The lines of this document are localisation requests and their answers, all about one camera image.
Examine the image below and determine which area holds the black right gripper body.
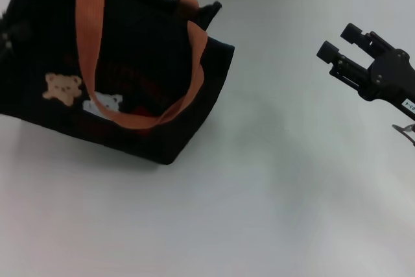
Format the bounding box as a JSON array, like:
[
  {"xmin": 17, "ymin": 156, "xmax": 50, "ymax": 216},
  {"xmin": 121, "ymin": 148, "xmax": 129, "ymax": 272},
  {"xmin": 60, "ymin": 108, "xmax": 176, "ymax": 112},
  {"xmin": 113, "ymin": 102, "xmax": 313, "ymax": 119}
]
[{"xmin": 356, "ymin": 48, "xmax": 415, "ymax": 121}]

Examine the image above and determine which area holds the black bag with orange straps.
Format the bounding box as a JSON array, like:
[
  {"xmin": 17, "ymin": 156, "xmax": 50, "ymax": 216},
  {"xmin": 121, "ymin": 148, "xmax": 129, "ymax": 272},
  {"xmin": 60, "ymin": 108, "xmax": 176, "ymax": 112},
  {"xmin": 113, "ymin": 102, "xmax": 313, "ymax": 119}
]
[{"xmin": 0, "ymin": 0, "xmax": 236, "ymax": 166}]

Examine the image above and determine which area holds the right gripper cable with plug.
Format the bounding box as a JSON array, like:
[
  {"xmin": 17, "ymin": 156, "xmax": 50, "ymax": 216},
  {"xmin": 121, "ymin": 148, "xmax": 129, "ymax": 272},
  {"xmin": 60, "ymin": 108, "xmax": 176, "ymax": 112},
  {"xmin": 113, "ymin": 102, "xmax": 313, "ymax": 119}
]
[{"xmin": 391, "ymin": 122, "xmax": 415, "ymax": 148}]

